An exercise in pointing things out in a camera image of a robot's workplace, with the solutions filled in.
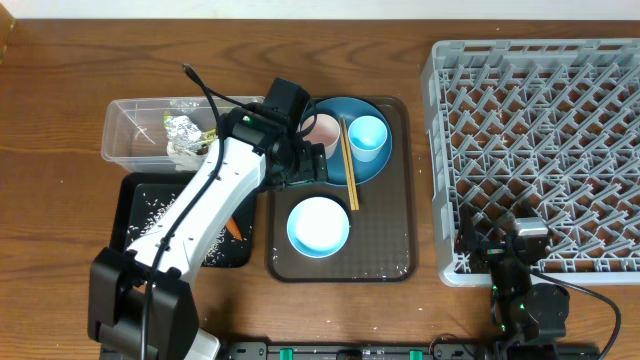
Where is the pile of rice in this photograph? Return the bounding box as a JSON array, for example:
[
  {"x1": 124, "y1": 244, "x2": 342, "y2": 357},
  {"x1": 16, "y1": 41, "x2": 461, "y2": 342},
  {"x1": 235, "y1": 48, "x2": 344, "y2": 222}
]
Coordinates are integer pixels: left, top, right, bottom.
[{"x1": 119, "y1": 184, "x2": 256, "y2": 268}]

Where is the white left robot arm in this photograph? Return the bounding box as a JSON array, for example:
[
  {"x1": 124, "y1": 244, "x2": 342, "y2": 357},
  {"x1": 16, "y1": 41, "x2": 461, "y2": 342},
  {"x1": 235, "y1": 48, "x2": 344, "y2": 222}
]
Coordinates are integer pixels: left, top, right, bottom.
[{"x1": 87, "y1": 103, "x2": 327, "y2": 359}]

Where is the black plastic tray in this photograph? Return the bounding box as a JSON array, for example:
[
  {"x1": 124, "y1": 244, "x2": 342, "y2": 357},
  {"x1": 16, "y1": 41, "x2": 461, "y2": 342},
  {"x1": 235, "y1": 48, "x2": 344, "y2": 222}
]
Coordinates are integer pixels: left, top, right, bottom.
[{"x1": 109, "y1": 173, "x2": 256, "y2": 268}]

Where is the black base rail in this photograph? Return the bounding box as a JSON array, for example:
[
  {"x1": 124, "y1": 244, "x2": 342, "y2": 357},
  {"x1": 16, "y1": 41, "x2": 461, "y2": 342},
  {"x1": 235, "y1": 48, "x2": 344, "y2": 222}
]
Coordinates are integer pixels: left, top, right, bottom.
[{"x1": 216, "y1": 342, "x2": 493, "y2": 360}]

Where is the pink cup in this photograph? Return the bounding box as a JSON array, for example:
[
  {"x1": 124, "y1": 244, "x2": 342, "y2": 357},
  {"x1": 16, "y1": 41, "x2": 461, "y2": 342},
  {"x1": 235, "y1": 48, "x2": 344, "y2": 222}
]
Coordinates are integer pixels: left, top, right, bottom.
[{"x1": 301, "y1": 114, "x2": 341, "y2": 159}]

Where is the light blue cup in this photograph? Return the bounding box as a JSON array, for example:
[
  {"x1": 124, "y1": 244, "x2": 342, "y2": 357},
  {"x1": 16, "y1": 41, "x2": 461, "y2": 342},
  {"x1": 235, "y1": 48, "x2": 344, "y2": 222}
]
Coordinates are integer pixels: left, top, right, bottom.
[{"x1": 348, "y1": 115, "x2": 388, "y2": 162}]

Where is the dark blue plate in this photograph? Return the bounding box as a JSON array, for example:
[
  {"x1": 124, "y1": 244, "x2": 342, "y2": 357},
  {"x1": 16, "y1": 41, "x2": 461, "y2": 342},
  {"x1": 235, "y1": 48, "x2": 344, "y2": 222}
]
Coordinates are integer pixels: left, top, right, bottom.
[{"x1": 316, "y1": 97, "x2": 393, "y2": 185}]

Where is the orange carrot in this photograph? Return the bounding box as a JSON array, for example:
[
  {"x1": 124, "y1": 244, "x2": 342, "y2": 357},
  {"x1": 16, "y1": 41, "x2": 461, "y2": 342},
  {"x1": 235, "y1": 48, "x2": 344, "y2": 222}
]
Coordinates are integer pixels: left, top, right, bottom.
[{"x1": 226, "y1": 217, "x2": 243, "y2": 241}]

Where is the wooden chopstick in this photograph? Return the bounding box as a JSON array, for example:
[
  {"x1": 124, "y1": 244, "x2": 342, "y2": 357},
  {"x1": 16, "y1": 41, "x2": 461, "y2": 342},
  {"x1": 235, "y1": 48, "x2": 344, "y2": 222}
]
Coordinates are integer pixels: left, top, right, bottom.
[
  {"x1": 340, "y1": 117, "x2": 360, "y2": 211},
  {"x1": 338, "y1": 117, "x2": 359, "y2": 211}
]

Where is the light blue bowl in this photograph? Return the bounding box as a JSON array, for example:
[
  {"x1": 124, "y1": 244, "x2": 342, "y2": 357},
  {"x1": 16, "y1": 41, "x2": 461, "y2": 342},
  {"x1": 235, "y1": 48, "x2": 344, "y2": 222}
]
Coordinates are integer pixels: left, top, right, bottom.
[{"x1": 286, "y1": 196, "x2": 351, "y2": 259}]

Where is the brown serving tray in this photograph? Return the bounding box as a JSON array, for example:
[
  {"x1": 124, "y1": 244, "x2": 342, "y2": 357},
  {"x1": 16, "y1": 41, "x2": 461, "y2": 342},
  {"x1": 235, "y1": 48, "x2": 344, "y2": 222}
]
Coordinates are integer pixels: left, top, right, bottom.
[{"x1": 266, "y1": 97, "x2": 417, "y2": 283}]

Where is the grey dishwasher rack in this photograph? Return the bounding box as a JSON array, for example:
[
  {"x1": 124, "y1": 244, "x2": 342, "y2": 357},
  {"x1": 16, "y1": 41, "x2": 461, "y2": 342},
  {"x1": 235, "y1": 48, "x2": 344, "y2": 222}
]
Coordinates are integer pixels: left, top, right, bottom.
[{"x1": 421, "y1": 39, "x2": 639, "y2": 287}]

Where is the foil snack wrapper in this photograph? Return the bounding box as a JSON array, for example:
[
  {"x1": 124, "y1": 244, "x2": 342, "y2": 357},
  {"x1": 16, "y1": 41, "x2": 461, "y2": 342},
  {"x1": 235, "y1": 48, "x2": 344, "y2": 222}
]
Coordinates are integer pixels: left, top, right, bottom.
[{"x1": 163, "y1": 113, "x2": 217, "y2": 156}]

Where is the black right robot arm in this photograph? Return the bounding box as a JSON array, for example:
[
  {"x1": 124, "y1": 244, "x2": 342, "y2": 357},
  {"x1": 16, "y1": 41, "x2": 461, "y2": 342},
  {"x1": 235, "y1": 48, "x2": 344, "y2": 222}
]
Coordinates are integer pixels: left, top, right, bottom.
[{"x1": 456, "y1": 205, "x2": 599, "y2": 360}]

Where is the clear plastic bin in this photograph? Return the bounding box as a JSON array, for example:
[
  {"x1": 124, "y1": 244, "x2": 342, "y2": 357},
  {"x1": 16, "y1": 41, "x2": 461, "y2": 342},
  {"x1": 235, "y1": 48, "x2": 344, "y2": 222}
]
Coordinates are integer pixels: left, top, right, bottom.
[{"x1": 102, "y1": 96, "x2": 216, "y2": 173}]

